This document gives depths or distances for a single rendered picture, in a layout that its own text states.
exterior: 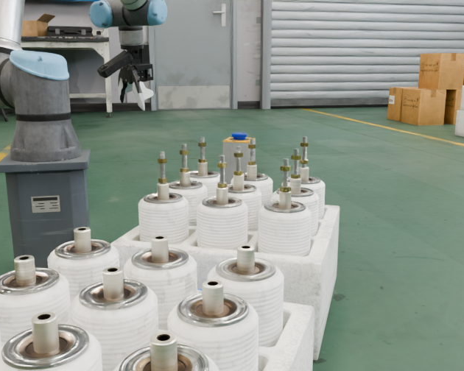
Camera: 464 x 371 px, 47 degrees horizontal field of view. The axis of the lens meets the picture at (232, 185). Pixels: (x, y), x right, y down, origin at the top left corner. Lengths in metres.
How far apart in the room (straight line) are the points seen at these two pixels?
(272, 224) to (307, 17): 5.61
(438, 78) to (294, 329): 4.28
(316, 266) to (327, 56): 5.72
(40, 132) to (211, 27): 5.10
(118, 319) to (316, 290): 0.43
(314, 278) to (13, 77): 0.75
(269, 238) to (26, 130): 0.58
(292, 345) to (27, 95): 0.80
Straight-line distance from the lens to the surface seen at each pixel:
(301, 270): 0.91
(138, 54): 1.76
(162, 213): 0.99
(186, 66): 6.15
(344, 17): 6.63
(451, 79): 4.93
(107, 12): 1.61
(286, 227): 0.93
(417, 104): 4.83
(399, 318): 1.16
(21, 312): 0.65
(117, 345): 0.59
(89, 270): 0.73
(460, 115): 4.19
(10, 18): 1.35
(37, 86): 1.20
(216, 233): 0.96
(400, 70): 6.95
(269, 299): 0.65
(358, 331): 1.09
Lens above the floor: 0.50
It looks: 13 degrees down
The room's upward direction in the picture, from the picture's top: straight up
